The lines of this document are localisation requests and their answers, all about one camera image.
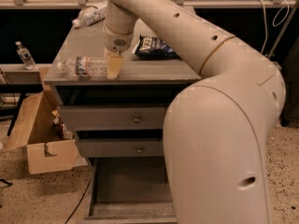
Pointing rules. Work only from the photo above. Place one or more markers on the blue chip bag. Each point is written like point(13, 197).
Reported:
point(153, 48)

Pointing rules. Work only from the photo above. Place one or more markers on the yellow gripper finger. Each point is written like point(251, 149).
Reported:
point(114, 64)

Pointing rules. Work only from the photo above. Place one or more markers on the grey middle drawer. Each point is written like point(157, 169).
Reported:
point(120, 143)

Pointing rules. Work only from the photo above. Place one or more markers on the grey top drawer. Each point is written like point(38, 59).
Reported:
point(88, 118)

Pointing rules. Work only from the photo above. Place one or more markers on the metal tripod stand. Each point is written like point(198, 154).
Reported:
point(283, 29)

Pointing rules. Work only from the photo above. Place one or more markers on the grey open bottom drawer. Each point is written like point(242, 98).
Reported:
point(129, 191)

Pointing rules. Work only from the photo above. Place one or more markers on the small upright water bottle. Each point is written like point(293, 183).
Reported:
point(25, 56)

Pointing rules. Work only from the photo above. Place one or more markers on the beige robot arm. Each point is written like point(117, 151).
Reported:
point(215, 130)

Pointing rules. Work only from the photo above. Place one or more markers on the clear plastic water bottle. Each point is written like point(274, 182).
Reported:
point(83, 66)

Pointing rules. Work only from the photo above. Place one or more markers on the open cardboard box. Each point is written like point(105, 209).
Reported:
point(50, 147)

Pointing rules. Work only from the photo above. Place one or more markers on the grey wooden drawer cabinet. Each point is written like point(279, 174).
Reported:
point(145, 83)

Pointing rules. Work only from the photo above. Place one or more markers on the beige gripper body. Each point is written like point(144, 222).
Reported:
point(118, 42)

